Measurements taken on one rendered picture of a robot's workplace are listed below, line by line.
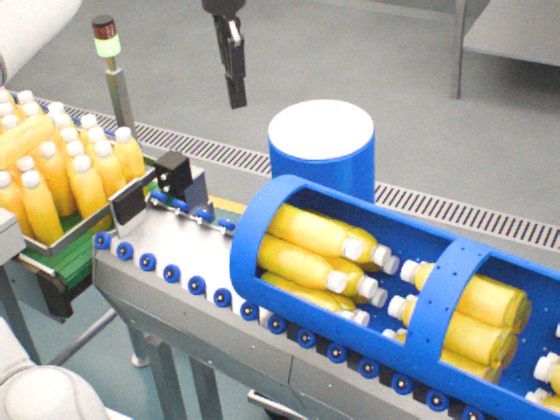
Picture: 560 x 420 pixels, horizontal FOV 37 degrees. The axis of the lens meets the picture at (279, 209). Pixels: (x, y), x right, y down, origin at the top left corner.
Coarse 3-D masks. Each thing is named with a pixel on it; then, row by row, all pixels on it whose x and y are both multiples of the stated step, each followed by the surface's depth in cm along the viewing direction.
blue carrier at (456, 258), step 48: (288, 192) 166; (336, 192) 168; (240, 240) 164; (384, 240) 176; (432, 240) 167; (240, 288) 169; (384, 288) 177; (432, 288) 145; (528, 288) 160; (336, 336) 158; (384, 336) 150; (432, 336) 143; (528, 336) 162; (432, 384) 150; (480, 384) 141; (528, 384) 158
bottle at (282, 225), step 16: (288, 208) 168; (272, 224) 168; (288, 224) 166; (304, 224) 164; (320, 224) 163; (336, 224) 164; (288, 240) 168; (304, 240) 164; (320, 240) 162; (336, 240) 161; (336, 256) 163
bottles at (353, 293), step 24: (336, 264) 168; (360, 264) 173; (288, 288) 166; (360, 288) 166; (336, 312) 162; (360, 312) 168; (528, 312) 160; (504, 336) 150; (456, 360) 148; (504, 360) 156; (552, 360) 147; (552, 408) 140
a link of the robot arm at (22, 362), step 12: (0, 324) 136; (0, 336) 134; (12, 336) 137; (0, 348) 133; (12, 348) 135; (0, 360) 132; (12, 360) 135; (24, 360) 138; (0, 372) 133; (12, 372) 134; (0, 384) 131
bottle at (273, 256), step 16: (272, 240) 169; (272, 256) 166; (288, 256) 165; (304, 256) 164; (320, 256) 164; (272, 272) 168; (288, 272) 165; (304, 272) 162; (320, 272) 162; (336, 272) 163; (320, 288) 163
